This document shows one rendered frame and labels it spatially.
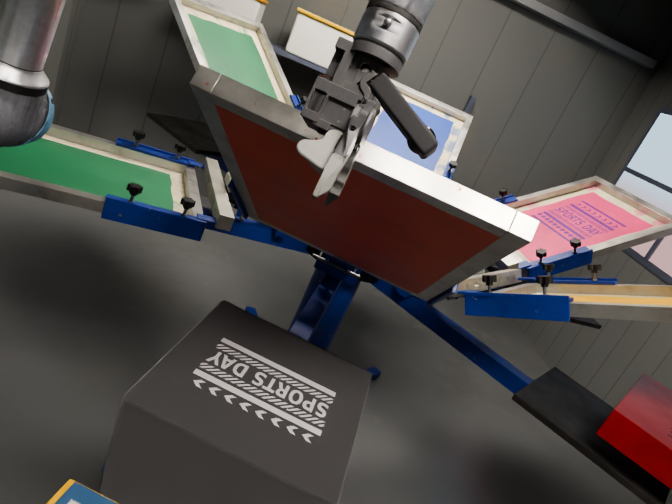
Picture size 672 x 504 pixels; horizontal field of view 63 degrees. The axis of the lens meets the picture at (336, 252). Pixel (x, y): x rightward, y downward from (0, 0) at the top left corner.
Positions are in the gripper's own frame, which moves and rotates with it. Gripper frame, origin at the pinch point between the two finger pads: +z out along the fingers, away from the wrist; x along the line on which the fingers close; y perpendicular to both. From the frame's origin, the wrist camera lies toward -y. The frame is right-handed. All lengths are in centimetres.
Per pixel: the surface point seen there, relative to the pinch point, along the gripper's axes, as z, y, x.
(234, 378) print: 42, 7, -46
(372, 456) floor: 98, -51, -189
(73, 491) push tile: 53, 16, -5
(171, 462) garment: 56, 9, -29
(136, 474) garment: 63, 15, -32
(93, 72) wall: -20, 250, -350
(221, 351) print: 40, 13, -53
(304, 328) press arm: 34, 0, -84
